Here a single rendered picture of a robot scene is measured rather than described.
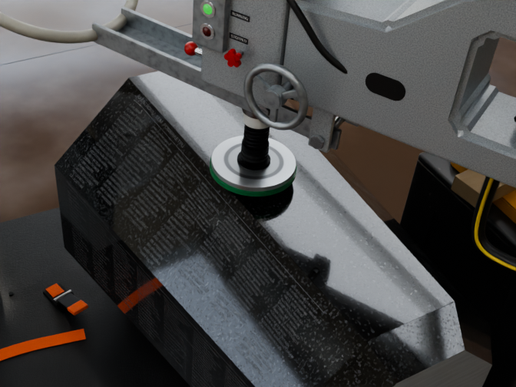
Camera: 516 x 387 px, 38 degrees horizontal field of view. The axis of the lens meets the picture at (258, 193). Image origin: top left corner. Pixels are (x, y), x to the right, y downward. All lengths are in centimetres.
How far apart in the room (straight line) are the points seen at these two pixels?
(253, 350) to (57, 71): 254
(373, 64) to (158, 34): 68
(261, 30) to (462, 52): 41
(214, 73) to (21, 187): 174
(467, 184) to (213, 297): 76
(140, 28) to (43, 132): 165
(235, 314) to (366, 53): 68
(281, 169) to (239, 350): 46
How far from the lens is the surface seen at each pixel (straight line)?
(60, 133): 355
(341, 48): 149
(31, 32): 189
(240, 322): 176
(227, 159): 188
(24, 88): 388
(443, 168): 229
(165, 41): 195
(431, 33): 140
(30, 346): 266
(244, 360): 173
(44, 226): 306
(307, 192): 190
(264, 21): 154
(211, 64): 167
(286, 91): 152
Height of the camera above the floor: 208
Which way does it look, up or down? 40 degrees down
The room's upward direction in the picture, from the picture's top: 6 degrees clockwise
